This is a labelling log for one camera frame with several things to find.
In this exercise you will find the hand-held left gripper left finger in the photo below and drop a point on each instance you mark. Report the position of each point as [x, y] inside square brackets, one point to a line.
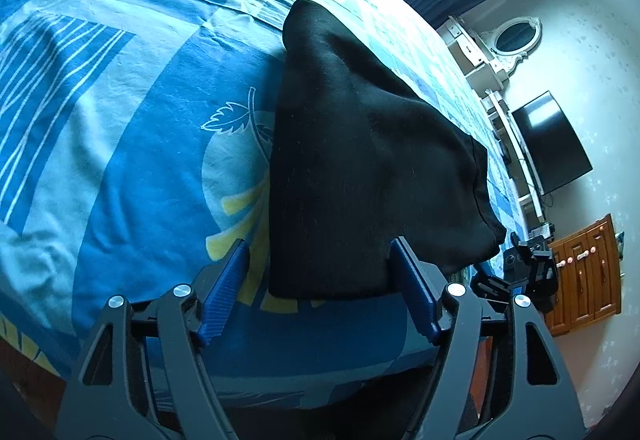
[225, 290]

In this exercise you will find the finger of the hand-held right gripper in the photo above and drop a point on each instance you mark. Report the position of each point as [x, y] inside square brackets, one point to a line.
[492, 286]

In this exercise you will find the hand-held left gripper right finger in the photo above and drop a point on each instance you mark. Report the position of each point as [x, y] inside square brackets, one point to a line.
[412, 290]

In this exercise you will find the black pants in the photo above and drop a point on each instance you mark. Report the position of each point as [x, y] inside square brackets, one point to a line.
[360, 159]

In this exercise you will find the brown wooden cabinet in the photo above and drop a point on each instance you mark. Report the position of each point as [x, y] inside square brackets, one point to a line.
[585, 275]

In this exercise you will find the white television stand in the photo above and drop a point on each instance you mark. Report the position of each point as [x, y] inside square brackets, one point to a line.
[515, 154]

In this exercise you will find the black flat television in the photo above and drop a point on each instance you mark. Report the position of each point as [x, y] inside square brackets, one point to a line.
[550, 144]

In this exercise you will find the blue patterned bedsheet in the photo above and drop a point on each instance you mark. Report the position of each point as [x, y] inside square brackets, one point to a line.
[125, 119]

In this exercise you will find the white dressing table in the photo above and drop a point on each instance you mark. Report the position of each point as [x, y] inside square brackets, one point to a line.
[475, 52]

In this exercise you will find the oval white-framed mirror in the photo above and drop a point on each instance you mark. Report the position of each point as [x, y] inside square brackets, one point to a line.
[516, 37]

